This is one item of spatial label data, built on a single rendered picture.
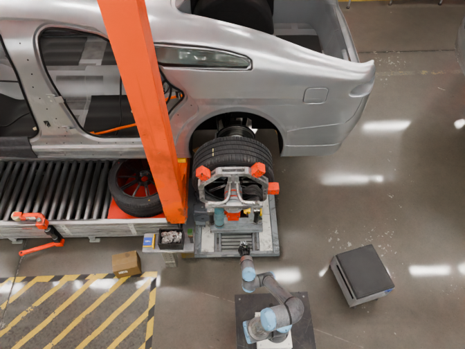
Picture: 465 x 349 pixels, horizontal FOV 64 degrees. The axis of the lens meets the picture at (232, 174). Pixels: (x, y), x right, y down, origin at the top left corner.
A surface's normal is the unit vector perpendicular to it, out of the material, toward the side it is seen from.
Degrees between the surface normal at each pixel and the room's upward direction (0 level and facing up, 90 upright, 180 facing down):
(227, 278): 0
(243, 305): 0
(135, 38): 90
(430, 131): 0
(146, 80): 90
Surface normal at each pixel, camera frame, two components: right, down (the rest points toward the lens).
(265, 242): 0.00, -0.57
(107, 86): 0.01, 0.34
